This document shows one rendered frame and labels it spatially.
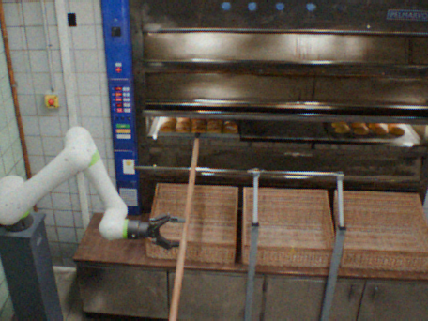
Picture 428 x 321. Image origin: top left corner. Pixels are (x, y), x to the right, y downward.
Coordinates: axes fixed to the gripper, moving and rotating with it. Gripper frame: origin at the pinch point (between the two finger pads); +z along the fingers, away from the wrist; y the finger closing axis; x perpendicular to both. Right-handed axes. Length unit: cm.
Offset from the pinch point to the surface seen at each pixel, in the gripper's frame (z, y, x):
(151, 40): -28, -63, -104
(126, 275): -42, 73, -48
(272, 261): 49, 58, -51
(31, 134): -115, 2, -103
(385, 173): 123, 21, -99
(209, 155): 8, 14, -103
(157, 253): -22, 58, -53
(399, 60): 119, -55, -99
